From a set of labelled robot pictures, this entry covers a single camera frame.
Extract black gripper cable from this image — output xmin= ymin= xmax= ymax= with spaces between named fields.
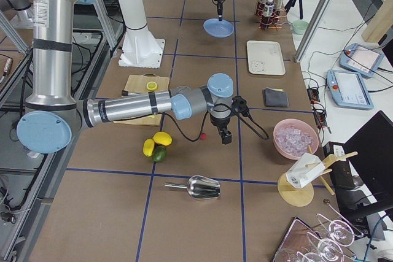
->
xmin=164 ymin=96 xmax=270 ymax=142

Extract halved lemon slice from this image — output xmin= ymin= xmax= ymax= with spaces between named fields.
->
xmin=146 ymin=81 xmax=158 ymax=91

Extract wooden cutting board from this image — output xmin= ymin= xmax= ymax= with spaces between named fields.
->
xmin=114 ymin=74 xmax=169 ymax=126

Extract yellow lemon upper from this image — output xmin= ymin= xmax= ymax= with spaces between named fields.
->
xmin=152 ymin=131 xmax=173 ymax=146

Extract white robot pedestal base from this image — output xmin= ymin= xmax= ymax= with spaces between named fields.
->
xmin=118 ymin=0 xmax=165 ymax=68

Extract blue teach pendant near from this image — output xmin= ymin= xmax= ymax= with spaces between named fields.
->
xmin=326 ymin=70 xmax=374 ymax=110

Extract copper wire bottle rack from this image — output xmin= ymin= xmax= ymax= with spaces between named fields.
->
xmin=255 ymin=0 xmax=287 ymax=30

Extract aluminium frame post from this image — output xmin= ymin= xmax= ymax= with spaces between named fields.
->
xmin=294 ymin=0 xmax=331 ymax=63

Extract blue tape line lengthwise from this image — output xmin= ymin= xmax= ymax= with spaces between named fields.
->
xmin=229 ymin=0 xmax=248 ymax=262

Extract yellow lemon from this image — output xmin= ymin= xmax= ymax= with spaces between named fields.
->
xmin=142 ymin=138 xmax=155 ymax=157
xmin=152 ymin=131 xmax=173 ymax=146

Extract green lime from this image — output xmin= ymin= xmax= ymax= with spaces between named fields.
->
xmin=152 ymin=145 xmax=167 ymax=163

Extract blue teach pendant far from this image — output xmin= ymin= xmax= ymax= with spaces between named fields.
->
xmin=340 ymin=43 xmax=384 ymax=78

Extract grey folded cloth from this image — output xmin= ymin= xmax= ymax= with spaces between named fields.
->
xmin=262 ymin=88 xmax=289 ymax=107

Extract mint green bowl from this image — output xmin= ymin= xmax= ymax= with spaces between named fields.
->
xmin=292 ymin=20 xmax=308 ymax=35

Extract clear wine glass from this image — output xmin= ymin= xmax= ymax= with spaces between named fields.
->
xmin=316 ymin=214 xmax=364 ymax=247

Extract white carton box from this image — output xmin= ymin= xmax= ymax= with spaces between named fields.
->
xmin=285 ymin=153 xmax=325 ymax=189

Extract blue teach pendant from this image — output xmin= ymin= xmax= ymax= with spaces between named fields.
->
xmin=340 ymin=43 xmax=384 ymax=78
xmin=326 ymin=70 xmax=374 ymax=110

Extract light blue plate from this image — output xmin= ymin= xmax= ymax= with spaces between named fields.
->
xmin=203 ymin=18 xmax=234 ymax=38

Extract wooden mug tree stand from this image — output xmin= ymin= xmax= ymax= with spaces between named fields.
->
xmin=278 ymin=152 xmax=358 ymax=207

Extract black handled knife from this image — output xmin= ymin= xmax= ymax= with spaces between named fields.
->
xmin=121 ymin=90 xmax=140 ymax=96

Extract metal ice scoop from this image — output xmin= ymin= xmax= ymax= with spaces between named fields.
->
xmin=164 ymin=175 xmax=220 ymax=200

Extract cream serving tray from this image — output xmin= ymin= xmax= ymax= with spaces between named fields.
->
xmin=246 ymin=40 xmax=286 ymax=76

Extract blue tape line crosswise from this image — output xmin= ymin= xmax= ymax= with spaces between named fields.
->
xmin=66 ymin=168 xmax=278 ymax=185

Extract black monitor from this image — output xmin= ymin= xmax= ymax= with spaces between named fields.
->
xmin=333 ymin=110 xmax=393 ymax=229

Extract pink bowl with ice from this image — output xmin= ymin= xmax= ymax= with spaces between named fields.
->
xmin=273 ymin=118 xmax=319 ymax=160

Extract yellow lemon left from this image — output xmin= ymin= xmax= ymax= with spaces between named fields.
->
xmin=142 ymin=138 xmax=155 ymax=157

